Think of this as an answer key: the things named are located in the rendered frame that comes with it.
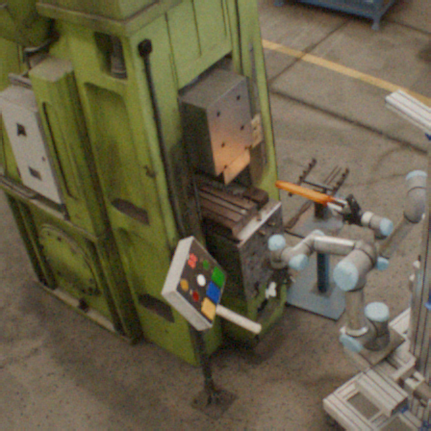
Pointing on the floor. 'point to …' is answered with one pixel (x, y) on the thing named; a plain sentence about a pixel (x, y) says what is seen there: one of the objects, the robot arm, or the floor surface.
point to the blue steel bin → (354, 8)
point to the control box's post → (204, 361)
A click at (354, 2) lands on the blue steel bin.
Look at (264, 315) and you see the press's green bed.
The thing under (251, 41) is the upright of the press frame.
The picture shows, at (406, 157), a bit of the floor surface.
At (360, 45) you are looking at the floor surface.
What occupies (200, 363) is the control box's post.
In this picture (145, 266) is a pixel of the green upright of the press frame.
